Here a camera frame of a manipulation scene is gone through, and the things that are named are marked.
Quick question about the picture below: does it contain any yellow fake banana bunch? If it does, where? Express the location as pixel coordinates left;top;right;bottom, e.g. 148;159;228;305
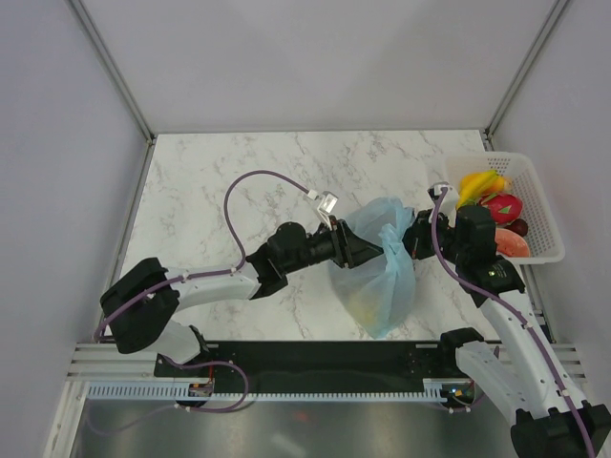
456;170;499;208

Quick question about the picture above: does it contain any right aluminium corner post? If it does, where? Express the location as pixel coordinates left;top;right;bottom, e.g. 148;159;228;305
480;0;573;151

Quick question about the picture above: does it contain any red fake dragon fruit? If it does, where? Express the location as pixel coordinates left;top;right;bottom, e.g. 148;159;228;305
477;193;523;224

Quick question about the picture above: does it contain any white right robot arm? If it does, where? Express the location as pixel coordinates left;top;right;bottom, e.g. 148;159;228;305
403;206;610;457

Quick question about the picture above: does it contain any aluminium frame rail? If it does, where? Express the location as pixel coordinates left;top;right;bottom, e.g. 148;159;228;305
68;343;586;383

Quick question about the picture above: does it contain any orange fake peach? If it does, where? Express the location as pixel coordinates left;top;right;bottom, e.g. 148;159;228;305
491;176;511;193

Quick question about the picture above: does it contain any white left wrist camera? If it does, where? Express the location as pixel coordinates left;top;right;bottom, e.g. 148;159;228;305
306;189;338;227

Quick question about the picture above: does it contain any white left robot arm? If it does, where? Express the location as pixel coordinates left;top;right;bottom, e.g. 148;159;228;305
100;219;383;376

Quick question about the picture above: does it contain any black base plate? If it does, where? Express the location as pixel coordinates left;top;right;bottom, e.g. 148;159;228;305
152;339;495;395

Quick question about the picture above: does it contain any dark purple fake plum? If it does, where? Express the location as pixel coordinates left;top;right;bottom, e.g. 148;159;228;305
506;219;529;238

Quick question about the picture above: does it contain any white slotted cable duct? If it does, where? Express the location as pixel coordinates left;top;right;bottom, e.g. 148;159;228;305
87;379;474;403

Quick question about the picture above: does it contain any fake watermelon slice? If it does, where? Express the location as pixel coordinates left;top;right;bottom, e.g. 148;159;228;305
495;228;531;258

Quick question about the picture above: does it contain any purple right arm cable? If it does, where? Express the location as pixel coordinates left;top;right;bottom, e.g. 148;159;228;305
430;186;598;458

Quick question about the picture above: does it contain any light blue plastic bag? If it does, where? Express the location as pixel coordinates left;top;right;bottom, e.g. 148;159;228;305
328;198;416;339

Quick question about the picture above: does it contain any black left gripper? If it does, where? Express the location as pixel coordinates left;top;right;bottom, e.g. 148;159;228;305
284;216;383;275

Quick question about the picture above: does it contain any aluminium corner post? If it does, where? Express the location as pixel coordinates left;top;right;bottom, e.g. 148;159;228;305
480;0;573;151
66;0;158;144

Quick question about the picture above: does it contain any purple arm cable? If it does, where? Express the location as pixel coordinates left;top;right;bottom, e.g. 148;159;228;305
430;186;598;458
93;170;316;412

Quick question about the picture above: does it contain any left aluminium corner post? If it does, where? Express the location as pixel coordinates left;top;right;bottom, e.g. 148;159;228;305
66;0;158;144

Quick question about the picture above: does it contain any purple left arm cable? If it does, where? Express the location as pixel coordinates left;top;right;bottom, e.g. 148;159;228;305
93;170;316;412

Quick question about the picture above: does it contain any white plastic fruit basket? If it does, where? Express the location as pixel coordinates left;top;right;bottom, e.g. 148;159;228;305
443;152;565;265

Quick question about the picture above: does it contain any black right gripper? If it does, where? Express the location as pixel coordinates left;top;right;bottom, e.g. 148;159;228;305
393;208;468;265

